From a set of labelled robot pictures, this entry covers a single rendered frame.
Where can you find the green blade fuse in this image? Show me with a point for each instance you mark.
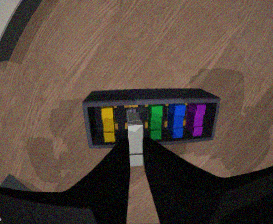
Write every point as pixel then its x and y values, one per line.
pixel 155 112

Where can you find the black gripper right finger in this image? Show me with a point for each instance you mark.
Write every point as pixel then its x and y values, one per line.
pixel 185 194

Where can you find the yellow fuse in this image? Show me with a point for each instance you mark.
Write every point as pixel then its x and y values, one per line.
pixel 108 117

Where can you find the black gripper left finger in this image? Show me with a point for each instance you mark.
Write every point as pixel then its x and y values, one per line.
pixel 101 197

